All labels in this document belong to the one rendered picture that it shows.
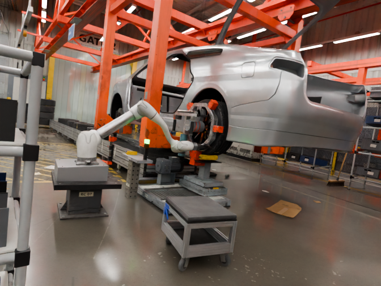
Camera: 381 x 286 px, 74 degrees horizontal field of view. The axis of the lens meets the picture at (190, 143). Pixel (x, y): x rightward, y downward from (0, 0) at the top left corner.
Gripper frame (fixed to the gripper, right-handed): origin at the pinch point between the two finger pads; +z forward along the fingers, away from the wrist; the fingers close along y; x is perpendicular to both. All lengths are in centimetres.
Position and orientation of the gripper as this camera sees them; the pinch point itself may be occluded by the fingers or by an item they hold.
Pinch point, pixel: (210, 147)
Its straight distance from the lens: 283.8
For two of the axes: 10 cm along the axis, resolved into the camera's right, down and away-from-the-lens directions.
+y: 5.1, -6.0, -6.1
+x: -3.3, -8.0, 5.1
